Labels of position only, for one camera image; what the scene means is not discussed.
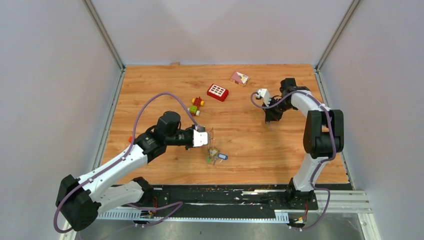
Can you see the pink picture toy block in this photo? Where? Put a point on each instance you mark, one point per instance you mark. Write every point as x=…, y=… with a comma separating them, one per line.
x=239, y=78

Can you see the right aluminium frame post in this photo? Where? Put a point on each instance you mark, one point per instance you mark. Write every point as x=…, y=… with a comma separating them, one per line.
x=338, y=32

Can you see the large clear keyring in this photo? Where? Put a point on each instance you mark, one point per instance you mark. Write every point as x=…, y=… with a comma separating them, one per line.
x=210, y=141

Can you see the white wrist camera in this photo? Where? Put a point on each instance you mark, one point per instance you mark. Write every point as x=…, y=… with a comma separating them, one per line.
x=264, y=95
x=200, y=139

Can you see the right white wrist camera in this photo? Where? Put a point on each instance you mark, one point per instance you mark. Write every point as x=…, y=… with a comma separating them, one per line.
x=264, y=95

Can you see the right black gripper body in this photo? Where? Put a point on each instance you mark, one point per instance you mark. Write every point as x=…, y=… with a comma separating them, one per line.
x=276, y=111

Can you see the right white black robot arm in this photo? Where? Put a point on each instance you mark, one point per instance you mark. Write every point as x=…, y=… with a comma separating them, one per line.
x=323, y=136

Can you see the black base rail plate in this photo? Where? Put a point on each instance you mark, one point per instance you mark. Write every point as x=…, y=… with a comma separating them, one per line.
x=263, y=203

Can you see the red window toy brick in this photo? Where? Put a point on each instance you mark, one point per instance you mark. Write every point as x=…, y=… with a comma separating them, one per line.
x=217, y=92

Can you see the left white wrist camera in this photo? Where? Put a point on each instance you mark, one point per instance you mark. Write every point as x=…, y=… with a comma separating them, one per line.
x=200, y=139

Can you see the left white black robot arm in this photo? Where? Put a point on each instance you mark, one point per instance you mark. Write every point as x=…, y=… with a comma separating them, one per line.
x=82, y=199

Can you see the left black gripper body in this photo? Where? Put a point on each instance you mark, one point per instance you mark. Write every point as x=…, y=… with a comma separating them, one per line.
x=183, y=138

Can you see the colourful toy brick car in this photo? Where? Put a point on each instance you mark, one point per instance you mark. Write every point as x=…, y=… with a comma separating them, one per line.
x=196, y=103

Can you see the aluminium frame post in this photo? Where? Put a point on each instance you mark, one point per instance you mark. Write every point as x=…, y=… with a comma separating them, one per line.
x=338, y=32
x=92, y=11

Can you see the bunch of coloured keys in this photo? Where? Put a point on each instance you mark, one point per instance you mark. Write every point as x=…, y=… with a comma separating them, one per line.
x=215, y=156

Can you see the left aluminium frame post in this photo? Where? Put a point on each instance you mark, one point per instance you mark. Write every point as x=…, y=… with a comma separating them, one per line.
x=92, y=11

